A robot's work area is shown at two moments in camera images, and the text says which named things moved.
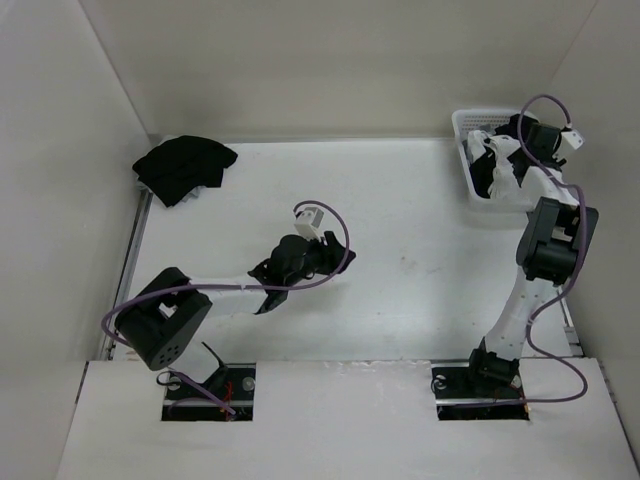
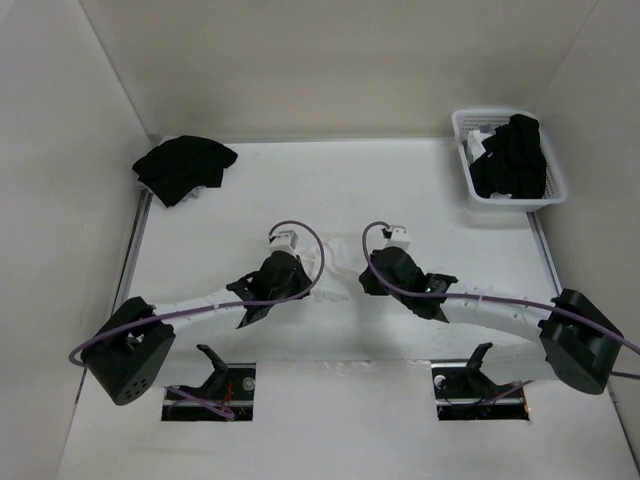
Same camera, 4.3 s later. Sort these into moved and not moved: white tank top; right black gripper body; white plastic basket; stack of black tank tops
Moved: white tank top; right black gripper body
Not moved: white plastic basket; stack of black tank tops
